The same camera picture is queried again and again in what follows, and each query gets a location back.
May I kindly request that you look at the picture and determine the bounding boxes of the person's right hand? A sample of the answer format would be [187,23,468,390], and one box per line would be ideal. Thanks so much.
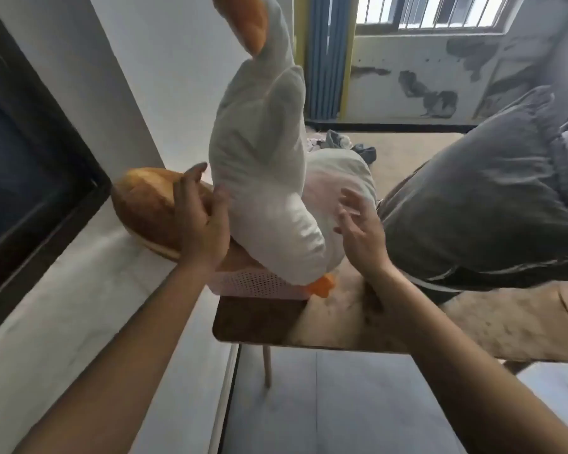
[333,187,392,277]

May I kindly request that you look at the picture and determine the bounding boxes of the person's left hand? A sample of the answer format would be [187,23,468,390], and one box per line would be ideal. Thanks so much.
[172,161,233,275]

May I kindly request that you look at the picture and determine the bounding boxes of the bread loaf shaped pillow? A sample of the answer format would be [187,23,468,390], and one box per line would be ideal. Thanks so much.
[110,167,266,272]

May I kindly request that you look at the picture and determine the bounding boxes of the white and pink pillow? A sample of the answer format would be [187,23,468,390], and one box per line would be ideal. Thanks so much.
[302,148,377,270]

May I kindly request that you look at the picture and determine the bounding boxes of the white goose plush toy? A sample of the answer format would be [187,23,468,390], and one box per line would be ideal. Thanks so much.
[208,0,338,298]

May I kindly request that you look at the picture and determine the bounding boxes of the plain grey cushion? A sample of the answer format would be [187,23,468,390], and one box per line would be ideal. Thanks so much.
[376,84,568,306]

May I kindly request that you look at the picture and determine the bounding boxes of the person's left forearm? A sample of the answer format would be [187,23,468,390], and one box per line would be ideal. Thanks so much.
[11,259,221,454]

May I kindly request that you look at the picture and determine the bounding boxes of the person's right forearm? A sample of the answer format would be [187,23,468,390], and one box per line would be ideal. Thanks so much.
[367,262,568,454]

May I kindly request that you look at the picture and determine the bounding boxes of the pink plastic basket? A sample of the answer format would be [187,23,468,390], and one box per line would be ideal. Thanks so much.
[210,269,313,301]

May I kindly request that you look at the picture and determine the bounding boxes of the wooden table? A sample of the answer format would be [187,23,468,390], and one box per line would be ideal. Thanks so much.
[211,132,568,388]

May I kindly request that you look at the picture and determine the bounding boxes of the grey cloth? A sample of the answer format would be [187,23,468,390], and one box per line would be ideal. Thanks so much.
[326,129,377,164]

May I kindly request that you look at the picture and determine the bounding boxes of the black framed screen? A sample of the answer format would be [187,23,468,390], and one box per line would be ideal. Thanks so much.
[0,0,112,341]

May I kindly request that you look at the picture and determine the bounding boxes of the barred window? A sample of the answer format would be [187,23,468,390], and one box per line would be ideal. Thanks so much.
[355,0,521,35]

